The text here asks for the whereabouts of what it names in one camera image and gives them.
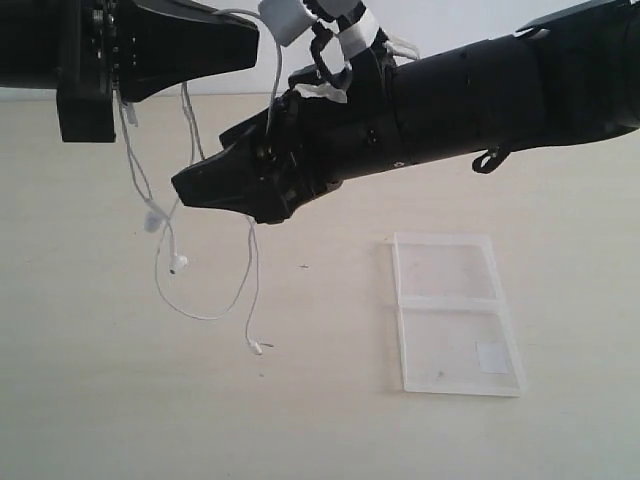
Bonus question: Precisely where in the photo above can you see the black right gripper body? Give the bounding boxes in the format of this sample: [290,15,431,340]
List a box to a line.
[220,49,397,224]

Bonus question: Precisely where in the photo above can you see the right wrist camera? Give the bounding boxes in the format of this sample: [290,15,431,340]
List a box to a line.
[258,0,380,60]

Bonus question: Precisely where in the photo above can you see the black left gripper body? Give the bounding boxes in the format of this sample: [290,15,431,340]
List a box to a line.
[1,1,124,143]

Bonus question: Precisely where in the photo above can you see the clear plastic open case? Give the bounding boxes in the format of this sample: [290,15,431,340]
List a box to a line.
[391,233,527,398]

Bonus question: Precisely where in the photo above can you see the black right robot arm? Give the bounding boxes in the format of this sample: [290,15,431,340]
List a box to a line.
[172,1,639,224]

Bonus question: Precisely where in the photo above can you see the white wired earphones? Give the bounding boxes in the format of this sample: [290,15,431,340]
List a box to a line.
[117,7,286,356]

